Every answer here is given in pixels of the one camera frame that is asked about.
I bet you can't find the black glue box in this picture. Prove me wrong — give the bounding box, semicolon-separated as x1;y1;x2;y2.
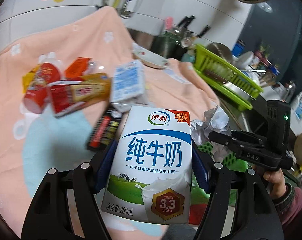
86;105;123;152

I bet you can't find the white milk carton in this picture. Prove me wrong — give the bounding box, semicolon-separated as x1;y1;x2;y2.
101;106;192;224

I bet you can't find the yellow tea bottle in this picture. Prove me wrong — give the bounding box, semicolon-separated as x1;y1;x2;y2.
48;73;111;118

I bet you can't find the small blue milk carton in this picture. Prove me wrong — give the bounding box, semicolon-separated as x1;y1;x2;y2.
109;60;149;113

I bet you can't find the red snack can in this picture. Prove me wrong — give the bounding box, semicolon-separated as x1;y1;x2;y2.
23;58;63;114

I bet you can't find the red snack wrapper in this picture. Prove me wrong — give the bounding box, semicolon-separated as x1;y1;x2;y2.
64;57;91;79

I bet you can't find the clear square plastic bottle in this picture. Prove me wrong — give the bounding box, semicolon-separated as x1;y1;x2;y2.
86;60;105;74

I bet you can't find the yellow snack wrapper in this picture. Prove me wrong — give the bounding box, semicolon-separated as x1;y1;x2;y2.
22;64;41;93

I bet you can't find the person right hand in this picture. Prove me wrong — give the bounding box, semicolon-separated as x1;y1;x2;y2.
263;169;286;199

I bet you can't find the green plastic waste basket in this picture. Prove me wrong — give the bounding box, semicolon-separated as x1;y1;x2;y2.
190;141;249;208

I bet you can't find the red plastic stool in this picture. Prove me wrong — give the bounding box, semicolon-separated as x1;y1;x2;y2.
189;204;207;225

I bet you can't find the white dish soap bottle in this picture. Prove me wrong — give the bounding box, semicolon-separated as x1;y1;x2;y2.
291;90;302;120

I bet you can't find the green dish rack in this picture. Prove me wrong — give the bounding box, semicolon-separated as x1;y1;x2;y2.
193;44;263;112

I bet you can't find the peach flower towel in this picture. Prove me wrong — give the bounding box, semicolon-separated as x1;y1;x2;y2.
0;5;221;240

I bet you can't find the steel bowl in rack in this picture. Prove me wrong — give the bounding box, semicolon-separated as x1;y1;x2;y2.
206;42;233;63

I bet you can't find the white ceramic saucer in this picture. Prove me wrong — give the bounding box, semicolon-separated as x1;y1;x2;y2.
133;43;170;70

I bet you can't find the dark utensil holder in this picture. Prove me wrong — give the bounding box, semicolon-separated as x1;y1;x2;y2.
150;32;192;61

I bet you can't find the cleaver with wooden handle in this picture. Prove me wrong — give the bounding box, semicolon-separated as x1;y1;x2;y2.
204;69;254;100

